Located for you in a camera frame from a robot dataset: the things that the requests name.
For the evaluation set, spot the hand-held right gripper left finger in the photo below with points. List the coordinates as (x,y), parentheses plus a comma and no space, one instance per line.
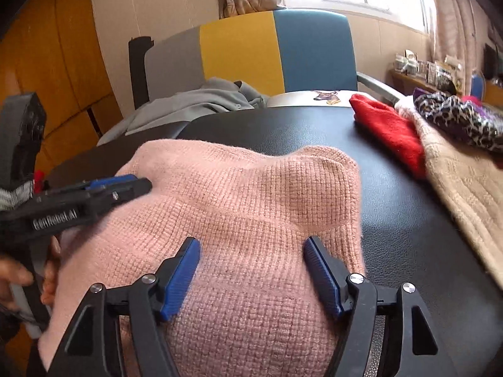
(180,279)

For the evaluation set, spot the person's left hand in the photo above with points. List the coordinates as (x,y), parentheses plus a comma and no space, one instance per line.
(11,273)

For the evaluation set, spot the black screen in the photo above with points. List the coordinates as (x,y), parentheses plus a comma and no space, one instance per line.
(490,61)

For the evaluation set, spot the grey hoodie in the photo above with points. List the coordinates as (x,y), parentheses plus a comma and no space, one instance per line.
(177,106)

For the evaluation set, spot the beige knit sweater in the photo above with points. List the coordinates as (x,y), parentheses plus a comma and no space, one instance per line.
(463,180)

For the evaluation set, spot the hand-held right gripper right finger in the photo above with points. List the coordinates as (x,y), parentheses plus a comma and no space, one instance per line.
(322,279)

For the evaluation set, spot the small red cloth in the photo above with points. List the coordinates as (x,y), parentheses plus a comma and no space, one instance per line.
(38,180)

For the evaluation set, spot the white printed cushion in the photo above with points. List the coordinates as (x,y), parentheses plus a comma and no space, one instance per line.
(298,97)

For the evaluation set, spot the orange wooden wardrobe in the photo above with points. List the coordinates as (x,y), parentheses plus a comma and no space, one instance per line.
(59,66)

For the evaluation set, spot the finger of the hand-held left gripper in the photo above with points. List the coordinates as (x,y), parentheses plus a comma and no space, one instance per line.
(112,182)
(125,193)

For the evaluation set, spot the red knit sweater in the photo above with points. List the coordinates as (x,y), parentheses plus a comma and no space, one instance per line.
(385,125)

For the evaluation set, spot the wooden sideboard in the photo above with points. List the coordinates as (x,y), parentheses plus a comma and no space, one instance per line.
(404,82)

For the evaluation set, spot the group of small ornaments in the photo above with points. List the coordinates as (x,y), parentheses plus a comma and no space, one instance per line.
(432,70)

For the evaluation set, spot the grey yellow blue chair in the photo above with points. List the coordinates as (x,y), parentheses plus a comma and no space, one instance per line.
(235,55)

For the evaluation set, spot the pink knit sweater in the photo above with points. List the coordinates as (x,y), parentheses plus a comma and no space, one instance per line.
(255,212)

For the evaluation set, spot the leopard print garment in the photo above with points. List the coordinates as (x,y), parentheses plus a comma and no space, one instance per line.
(456,116)

